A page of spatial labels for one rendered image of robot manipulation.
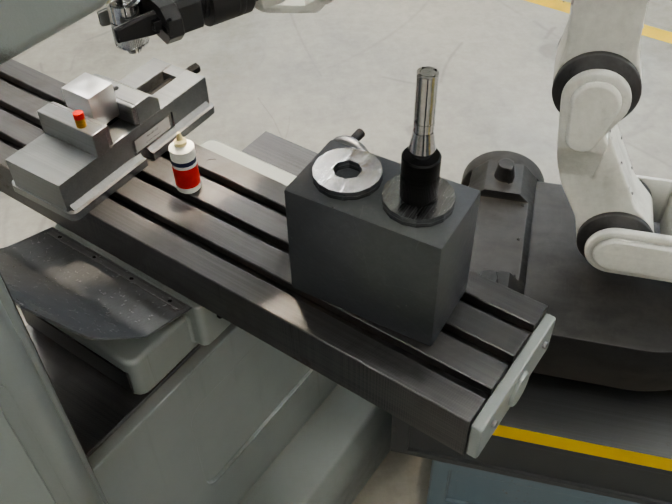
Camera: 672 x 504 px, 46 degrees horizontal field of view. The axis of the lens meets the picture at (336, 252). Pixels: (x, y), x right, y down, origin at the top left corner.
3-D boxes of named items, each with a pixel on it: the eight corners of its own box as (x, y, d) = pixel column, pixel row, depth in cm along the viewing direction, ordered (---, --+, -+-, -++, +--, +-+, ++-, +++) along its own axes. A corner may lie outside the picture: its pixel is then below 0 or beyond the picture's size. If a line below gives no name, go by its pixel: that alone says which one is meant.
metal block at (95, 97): (93, 102, 132) (85, 71, 128) (120, 114, 129) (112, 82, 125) (70, 118, 129) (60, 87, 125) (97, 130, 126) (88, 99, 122)
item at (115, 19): (126, 54, 108) (118, 18, 104) (108, 41, 111) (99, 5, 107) (156, 42, 111) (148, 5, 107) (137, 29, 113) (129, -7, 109)
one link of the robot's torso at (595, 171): (654, 212, 168) (638, 7, 138) (657, 281, 154) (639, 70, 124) (577, 218, 174) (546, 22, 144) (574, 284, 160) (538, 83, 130)
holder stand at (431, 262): (333, 236, 121) (330, 130, 107) (467, 288, 113) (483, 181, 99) (291, 288, 114) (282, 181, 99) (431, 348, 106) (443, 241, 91)
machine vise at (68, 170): (156, 86, 150) (145, 34, 142) (217, 110, 144) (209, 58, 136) (11, 189, 130) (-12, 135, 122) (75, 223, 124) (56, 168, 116)
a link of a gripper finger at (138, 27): (111, 23, 105) (154, 9, 107) (117, 45, 107) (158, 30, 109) (116, 28, 104) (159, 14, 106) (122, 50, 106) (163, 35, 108)
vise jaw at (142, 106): (107, 87, 138) (102, 67, 135) (161, 109, 133) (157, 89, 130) (82, 104, 134) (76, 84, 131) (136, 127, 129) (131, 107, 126)
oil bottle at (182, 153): (188, 175, 132) (177, 121, 124) (206, 184, 130) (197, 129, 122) (171, 188, 129) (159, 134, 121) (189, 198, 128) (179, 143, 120)
